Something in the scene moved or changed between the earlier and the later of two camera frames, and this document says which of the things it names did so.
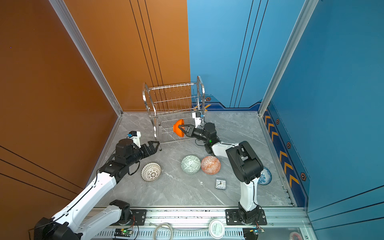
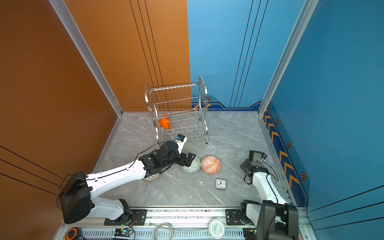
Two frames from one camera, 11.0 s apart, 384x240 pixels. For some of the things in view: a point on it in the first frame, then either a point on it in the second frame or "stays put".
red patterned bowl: [211, 165] stays put
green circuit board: [123, 232] stays put
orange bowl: [177, 130] → [164, 122]
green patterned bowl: [190, 164] stays put
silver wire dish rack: [167, 104] stays put
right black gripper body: [199, 134] → [246, 165]
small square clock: [220, 183] stays put
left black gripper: [152, 150] → [183, 162]
